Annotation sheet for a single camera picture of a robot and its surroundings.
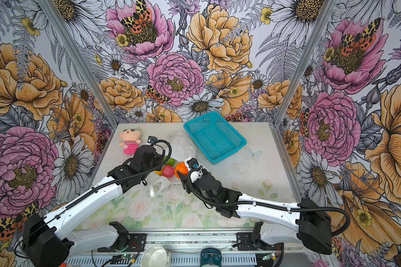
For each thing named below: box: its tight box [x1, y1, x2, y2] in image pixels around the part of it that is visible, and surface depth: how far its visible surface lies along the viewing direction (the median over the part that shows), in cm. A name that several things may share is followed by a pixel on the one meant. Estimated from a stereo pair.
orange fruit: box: [174, 161, 189, 180], surface depth 70 cm
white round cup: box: [140, 245, 172, 267], surface depth 71 cm
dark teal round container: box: [199, 247, 223, 267], surface depth 66 cm
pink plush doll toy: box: [118, 127, 142, 156], surface depth 107 cm
